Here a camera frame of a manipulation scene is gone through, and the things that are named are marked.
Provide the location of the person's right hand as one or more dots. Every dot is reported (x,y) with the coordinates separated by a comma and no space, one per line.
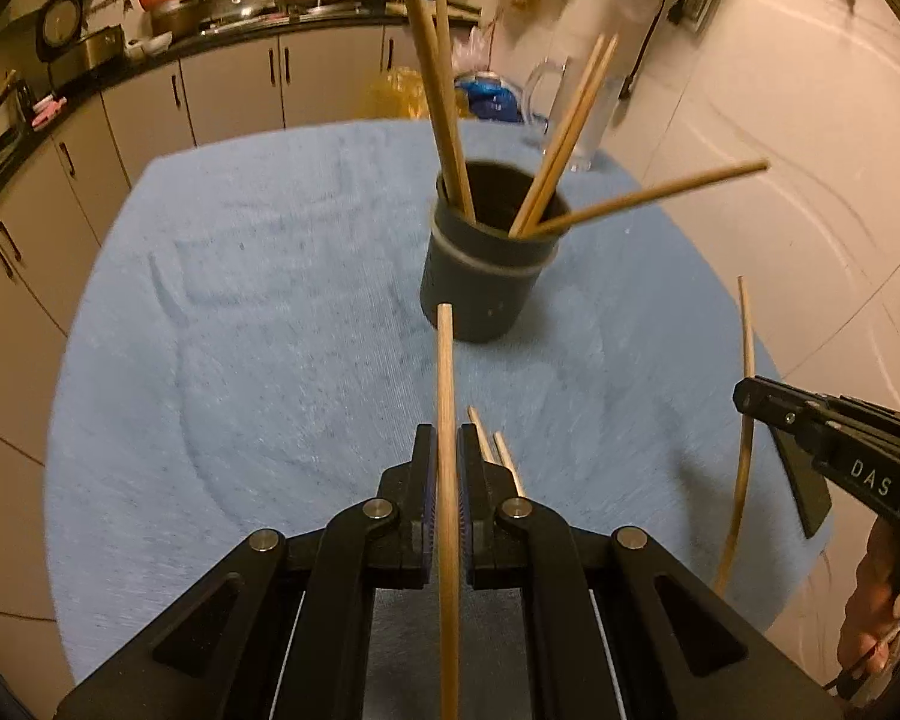
(870,600)

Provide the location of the blue table cloth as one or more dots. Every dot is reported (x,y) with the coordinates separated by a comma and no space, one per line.
(270,360)

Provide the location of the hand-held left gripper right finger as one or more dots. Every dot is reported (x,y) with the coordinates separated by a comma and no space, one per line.
(466,495)

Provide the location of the yellow plastic bag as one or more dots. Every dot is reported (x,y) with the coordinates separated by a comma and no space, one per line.
(397,94)

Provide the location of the clear glass pitcher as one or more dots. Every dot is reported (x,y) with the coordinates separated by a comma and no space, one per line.
(596,139)

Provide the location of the cream kitchen cabinet row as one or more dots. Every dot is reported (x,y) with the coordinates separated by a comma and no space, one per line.
(232,90)

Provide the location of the small metal container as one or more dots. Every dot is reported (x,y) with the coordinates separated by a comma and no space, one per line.
(103,47)

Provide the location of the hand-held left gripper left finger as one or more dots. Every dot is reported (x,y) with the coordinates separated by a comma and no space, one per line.
(427,495)

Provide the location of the black kitchen counter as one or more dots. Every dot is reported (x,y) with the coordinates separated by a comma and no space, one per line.
(225,34)

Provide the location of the metal cooking pot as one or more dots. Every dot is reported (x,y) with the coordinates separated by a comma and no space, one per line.
(180,19)

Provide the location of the blue plastic bag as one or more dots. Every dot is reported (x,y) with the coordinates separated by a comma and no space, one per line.
(491,99)

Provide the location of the pink small item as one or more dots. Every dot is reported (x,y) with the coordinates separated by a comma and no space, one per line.
(49,111)

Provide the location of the clear plastic bag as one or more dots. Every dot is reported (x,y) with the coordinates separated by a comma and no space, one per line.
(469,52)

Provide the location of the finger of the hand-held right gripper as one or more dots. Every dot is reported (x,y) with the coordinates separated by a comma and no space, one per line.
(769,401)
(806,487)

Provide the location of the round dial kitchen scale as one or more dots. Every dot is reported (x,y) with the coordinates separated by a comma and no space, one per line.
(61,19)

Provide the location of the dark grey utensil holder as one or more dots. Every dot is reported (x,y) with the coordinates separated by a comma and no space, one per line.
(480,292)

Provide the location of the light wooden chopstick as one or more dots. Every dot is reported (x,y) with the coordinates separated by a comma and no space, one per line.
(568,111)
(592,82)
(660,195)
(445,390)
(508,461)
(748,330)
(427,60)
(480,431)
(442,7)

